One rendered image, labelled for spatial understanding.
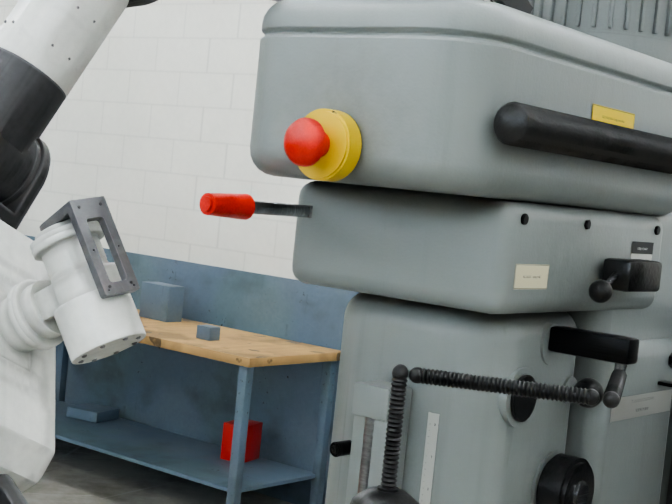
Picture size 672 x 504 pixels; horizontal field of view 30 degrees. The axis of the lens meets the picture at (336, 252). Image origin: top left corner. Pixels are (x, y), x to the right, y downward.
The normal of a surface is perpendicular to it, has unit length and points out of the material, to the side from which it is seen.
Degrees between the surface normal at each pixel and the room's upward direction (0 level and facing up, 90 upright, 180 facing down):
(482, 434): 90
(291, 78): 90
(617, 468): 90
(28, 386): 59
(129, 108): 90
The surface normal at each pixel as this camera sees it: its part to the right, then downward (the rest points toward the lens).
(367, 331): -0.61, -0.02
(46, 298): -0.41, 0.00
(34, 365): 0.83, -0.42
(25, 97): 0.55, 0.11
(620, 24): -0.03, 0.05
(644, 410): 0.79, 0.11
